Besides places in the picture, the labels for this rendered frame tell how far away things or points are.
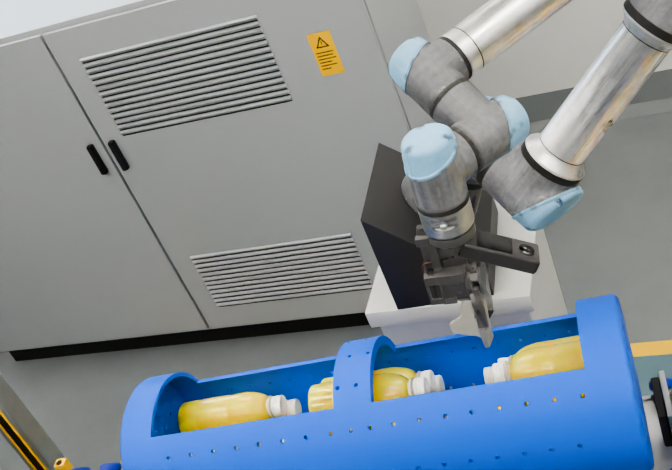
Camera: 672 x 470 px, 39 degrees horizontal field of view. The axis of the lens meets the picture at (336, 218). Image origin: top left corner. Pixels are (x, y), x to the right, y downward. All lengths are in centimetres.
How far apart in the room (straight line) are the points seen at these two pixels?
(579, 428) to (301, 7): 171
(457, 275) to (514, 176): 31
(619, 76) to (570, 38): 267
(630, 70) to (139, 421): 101
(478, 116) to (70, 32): 205
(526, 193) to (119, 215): 219
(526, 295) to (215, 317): 219
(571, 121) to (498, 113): 27
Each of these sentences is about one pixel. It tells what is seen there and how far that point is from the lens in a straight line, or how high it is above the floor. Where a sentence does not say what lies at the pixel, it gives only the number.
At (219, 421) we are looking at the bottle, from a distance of 179.
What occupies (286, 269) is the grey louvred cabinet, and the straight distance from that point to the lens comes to 345.
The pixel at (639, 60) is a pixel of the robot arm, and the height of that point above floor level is 153.
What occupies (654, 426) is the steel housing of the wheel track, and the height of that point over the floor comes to 93.
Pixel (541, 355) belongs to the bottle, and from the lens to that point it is 155.
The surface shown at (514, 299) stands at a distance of 173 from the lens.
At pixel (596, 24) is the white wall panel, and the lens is 418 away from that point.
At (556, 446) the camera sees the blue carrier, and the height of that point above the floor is 112.
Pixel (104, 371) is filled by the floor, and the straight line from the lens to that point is 411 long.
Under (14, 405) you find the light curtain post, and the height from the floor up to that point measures 98.
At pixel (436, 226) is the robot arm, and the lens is 132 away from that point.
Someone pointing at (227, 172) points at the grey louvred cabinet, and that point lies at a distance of 325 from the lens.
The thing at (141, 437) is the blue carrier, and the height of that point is 121.
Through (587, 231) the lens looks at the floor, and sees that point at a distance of 371.
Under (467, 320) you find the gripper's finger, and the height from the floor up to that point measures 134.
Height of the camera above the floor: 227
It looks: 32 degrees down
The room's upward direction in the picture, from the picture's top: 24 degrees counter-clockwise
